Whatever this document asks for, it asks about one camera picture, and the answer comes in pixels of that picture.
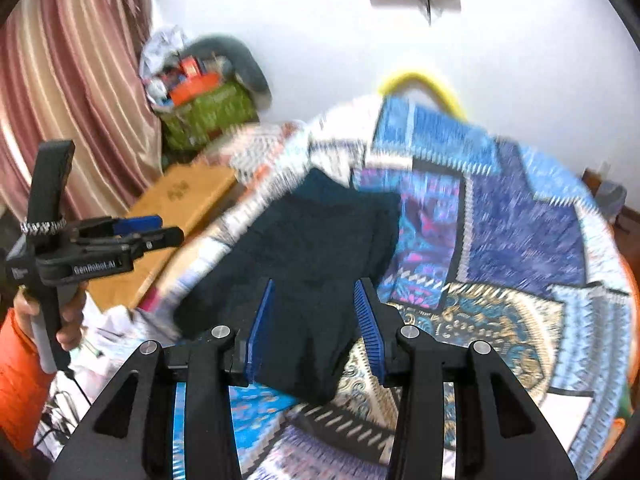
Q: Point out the white cloth on bin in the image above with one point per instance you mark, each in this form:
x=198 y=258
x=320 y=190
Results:
x=162 y=44

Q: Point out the grey neck pillow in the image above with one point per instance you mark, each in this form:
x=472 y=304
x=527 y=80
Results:
x=235 y=62

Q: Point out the grey waste bin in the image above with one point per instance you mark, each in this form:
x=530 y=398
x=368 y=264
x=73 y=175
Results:
x=610 y=199

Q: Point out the orange left sleeve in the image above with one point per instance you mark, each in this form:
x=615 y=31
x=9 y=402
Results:
x=24 y=386

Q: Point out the yellow curved headboard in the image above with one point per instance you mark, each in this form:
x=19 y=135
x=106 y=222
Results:
x=428 y=85

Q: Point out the pink striped curtain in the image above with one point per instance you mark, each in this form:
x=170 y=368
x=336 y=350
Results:
x=69 y=71

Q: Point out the blue patchwork bedspread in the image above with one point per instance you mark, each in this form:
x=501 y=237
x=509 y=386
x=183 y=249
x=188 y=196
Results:
x=497 y=241

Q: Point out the left hand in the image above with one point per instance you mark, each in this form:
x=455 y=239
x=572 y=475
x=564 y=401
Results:
x=25 y=308

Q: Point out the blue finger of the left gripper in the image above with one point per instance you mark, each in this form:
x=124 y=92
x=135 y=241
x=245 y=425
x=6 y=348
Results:
x=141 y=243
x=128 y=226

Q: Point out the green storage bin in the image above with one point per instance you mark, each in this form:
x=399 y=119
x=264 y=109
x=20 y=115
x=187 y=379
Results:
x=191 y=126

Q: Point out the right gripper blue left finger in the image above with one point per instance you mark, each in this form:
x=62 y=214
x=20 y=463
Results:
x=252 y=330

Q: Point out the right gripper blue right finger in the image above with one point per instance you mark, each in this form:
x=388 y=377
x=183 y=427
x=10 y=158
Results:
x=378 y=324

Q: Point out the orange box in bin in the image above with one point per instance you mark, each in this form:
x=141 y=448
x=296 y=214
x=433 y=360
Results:
x=194 y=80

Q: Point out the dark navy pants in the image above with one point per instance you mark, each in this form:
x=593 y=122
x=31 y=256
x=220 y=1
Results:
x=313 y=243

